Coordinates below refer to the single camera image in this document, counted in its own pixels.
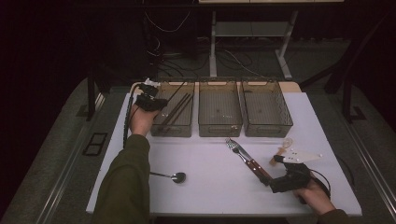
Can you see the small wooden spoon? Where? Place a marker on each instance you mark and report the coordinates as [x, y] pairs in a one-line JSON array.
[[281, 151]]

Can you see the white table cover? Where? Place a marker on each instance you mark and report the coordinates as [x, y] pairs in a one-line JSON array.
[[218, 193]]

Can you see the mesh tray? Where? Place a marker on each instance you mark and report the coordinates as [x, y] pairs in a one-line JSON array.
[[183, 124], [266, 109], [219, 109]]

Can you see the black metal stand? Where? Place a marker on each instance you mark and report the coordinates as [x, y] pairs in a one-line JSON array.
[[347, 99], [91, 96]]

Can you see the person's right hand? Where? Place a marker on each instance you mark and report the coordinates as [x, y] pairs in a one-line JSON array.
[[316, 199]]

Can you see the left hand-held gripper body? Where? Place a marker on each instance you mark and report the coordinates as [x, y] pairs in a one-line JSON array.
[[149, 101]]

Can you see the white metal desk frame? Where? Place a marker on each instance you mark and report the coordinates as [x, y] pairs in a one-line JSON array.
[[213, 46]]

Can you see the person's left hand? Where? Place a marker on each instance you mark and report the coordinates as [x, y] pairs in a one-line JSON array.
[[141, 123]]

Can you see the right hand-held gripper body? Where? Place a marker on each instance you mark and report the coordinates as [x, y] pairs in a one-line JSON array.
[[292, 182]]

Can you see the metal spoon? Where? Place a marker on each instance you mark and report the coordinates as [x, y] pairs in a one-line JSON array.
[[179, 177]]

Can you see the black rectangular floor frame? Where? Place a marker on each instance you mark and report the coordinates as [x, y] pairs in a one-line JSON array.
[[95, 143]]

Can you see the metal floor rail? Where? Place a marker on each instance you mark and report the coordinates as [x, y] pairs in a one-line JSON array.
[[370, 168], [62, 180]]

